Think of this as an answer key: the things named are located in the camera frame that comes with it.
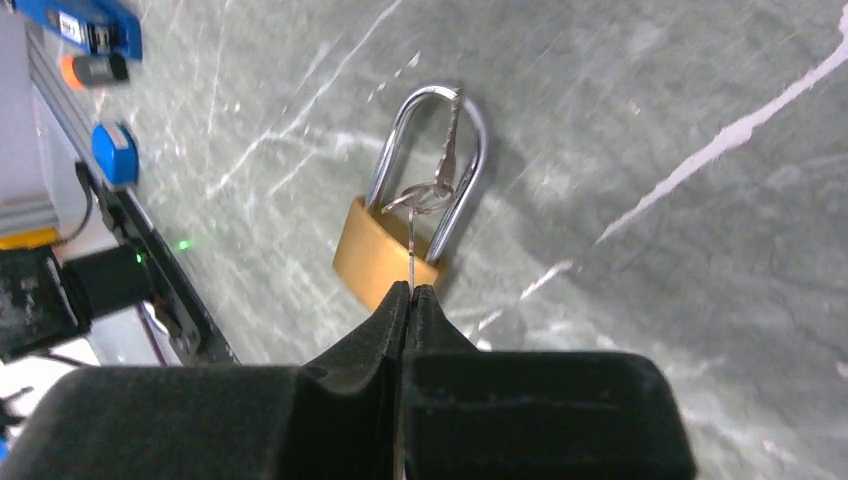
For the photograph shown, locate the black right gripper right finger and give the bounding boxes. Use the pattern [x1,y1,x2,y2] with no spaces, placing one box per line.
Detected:
[401,286,697,479]

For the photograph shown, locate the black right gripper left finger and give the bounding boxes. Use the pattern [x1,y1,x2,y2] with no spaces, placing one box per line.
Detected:
[1,282,411,479]

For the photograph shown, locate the large brass padlock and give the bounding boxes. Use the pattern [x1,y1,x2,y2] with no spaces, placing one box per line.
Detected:
[332,83,489,311]

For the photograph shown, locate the silver keys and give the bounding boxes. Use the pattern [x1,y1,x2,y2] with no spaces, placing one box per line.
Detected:
[381,87,463,293]

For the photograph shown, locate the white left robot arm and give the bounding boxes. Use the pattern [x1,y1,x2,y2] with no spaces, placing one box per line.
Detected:
[1,245,154,363]

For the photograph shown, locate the blue round cap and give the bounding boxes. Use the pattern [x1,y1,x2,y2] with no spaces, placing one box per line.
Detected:
[91,122,139,186]

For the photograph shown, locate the orange black marker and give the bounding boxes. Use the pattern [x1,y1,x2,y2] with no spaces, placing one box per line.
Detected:
[59,54,129,90]

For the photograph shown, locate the blue usb stick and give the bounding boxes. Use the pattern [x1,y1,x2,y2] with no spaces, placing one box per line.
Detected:
[1,0,143,61]

